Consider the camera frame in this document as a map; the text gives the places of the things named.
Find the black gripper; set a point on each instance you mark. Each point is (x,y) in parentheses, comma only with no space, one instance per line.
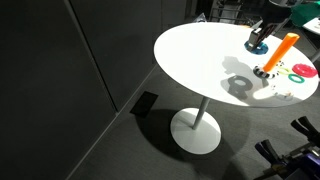
(275,13)

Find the metal shelf rack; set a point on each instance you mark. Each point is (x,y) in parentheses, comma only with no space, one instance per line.
(230,10)

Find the white side table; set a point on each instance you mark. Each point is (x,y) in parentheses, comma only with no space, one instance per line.
(315,26)

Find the black floor plate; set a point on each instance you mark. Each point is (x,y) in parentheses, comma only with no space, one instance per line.
(144,105)

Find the orange cone post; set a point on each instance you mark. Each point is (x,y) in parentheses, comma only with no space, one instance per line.
(278,53)

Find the white table pedestal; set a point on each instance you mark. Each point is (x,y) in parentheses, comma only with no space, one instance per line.
(196,133)

